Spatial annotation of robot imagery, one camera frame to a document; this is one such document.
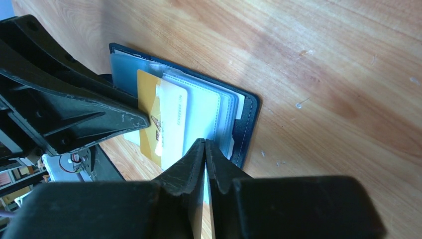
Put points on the navy blue card holder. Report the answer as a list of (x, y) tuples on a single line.
[(123, 76)]

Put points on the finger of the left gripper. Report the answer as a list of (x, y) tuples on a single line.
[(27, 36), (60, 112)]

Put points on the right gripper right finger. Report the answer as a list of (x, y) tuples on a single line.
[(309, 207)]

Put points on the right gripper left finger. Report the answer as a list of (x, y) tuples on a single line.
[(167, 207)]

